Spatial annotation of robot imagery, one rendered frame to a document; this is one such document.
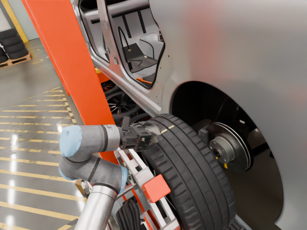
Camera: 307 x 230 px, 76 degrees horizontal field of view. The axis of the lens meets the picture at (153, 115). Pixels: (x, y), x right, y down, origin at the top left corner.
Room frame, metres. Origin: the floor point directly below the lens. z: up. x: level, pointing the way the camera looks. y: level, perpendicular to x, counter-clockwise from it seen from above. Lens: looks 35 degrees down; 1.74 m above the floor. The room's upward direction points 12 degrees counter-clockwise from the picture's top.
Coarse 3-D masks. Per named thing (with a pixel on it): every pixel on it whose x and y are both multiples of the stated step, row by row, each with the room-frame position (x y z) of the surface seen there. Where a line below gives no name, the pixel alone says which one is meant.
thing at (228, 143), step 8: (208, 128) 0.90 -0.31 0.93; (216, 128) 0.84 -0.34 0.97; (224, 128) 0.79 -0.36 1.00; (232, 128) 0.77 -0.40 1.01; (216, 136) 0.84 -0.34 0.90; (224, 136) 0.79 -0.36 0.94; (232, 136) 0.74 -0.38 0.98; (240, 136) 0.72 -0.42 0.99; (216, 144) 0.78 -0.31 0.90; (224, 144) 0.75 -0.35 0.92; (232, 144) 0.74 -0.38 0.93; (240, 144) 0.69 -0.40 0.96; (224, 152) 0.73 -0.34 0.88; (232, 152) 0.72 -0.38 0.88; (240, 152) 0.69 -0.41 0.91; (248, 152) 0.67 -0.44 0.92; (224, 160) 0.72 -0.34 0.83; (232, 160) 0.73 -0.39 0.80; (240, 160) 0.68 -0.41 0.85; (248, 160) 0.65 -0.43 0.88; (232, 168) 0.73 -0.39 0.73; (240, 168) 0.68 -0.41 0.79
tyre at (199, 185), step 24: (168, 120) 0.75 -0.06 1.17; (168, 144) 0.60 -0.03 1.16; (192, 144) 0.58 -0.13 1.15; (168, 168) 0.49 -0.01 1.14; (192, 168) 0.49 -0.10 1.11; (216, 168) 0.49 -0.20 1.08; (192, 192) 0.42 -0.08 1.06; (216, 192) 0.43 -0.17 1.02; (192, 216) 0.37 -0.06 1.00; (216, 216) 0.38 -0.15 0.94
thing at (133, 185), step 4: (132, 176) 0.55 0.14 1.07; (132, 180) 0.56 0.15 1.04; (128, 184) 0.56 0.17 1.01; (132, 184) 0.55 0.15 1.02; (136, 184) 0.55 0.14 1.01; (124, 188) 0.54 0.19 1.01; (128, 188) 0.54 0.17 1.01; (132, 188) 0.55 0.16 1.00; (136, 188) 0.55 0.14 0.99; (124, 192) 0.53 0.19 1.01; (120, 196) 0.52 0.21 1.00; (108, 224) 0.41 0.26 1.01; (108, 228) 0.39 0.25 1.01
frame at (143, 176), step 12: (120, 156) 0.66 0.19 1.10; (132, 156) 0.64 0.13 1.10; (132, 168) 0.55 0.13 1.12; (144, 168) 0.53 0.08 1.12; (144, 180) 0.49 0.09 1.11; (156, 216) 0.39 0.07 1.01; (168, 216) 0.40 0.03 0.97; (156, 228) 0.54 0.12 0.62; (168, 228) 0.36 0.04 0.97; (180, 228) 0.37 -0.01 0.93
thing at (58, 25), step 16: (32, 0) 0.94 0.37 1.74; (48, 0) 0.96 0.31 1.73; (64, 0) 0.99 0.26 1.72; (48, 16) 0.95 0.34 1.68; (64, 16) 0.98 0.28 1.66; (48, 32) 0.94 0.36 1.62; (64, 32) 0.97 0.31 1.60; (80, 32) 0.99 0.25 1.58; (48, 48) 1.00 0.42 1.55; (64, 48) 0.95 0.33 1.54; (80, 48) 0.98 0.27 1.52; (64, 64) 0.94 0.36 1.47; (80, 64) 0.97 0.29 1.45; (64, 80) 0.93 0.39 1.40; (80, 80) 0.96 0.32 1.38; (96, 80) 0.99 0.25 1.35; (80, 96) 0.95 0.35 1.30; (96, 96) 0.98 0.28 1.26; (80, 112) 0.93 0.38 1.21; (96, 112) 0.96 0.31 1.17; (112, 160) 0.95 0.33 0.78
